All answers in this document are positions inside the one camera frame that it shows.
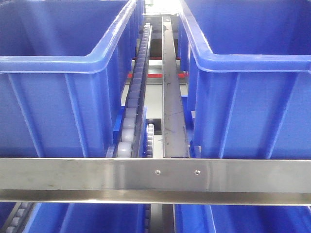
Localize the steel divider rail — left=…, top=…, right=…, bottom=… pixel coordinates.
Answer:
left=162, top=16, right=190, bottom=158

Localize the blue bin centre right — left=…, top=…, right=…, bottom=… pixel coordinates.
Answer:
left=179, top=0, right=311, bottom=159

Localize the blue bin lower right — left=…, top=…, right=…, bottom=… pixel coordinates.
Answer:
left=174, top=204, right=311, bottom=233

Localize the short black roller track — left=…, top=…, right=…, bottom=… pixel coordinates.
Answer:
left=146, top=123, right=155, bottom=158

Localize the stainless steel shelf rack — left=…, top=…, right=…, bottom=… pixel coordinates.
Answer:
left=0, top=158, right=311, bottom=206

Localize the white roller track rail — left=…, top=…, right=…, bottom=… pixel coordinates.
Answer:
left=105, top=23, right=152, bottom=158

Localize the blue bin centre left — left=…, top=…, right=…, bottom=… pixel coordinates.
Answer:
left=0, top=0, right=143, bottom=158

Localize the blue bin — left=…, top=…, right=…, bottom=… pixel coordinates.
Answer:
left=0, top=201, right=146, bottom=233
left=0, top=0, right=143, bottom=158
left=179, top=0, right=311, bottom=159
left=174, top=204, right=311, bottom=233

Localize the lower left roller track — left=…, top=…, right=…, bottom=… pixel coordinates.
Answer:
left=0, top=202, right=35, bottom=233

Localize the blue bin lower left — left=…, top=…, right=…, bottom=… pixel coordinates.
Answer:
left=0, top=201, right=146, bottom=233

